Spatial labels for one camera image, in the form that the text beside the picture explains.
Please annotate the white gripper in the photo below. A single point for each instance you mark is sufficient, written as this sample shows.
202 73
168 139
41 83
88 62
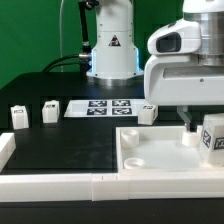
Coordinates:
178 80

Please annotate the white square tabletop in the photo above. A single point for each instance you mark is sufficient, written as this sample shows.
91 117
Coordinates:
162 148

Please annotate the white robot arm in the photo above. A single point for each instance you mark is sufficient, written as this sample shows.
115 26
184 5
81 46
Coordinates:
114 59

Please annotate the white L-shaped obstacle fence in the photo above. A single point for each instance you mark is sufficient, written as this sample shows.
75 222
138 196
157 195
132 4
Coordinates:
203 183

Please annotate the white sheet with fiducial tags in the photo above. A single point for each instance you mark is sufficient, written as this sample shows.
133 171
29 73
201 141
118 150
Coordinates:
103 108

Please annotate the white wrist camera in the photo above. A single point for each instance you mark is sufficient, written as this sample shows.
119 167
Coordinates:
179 37

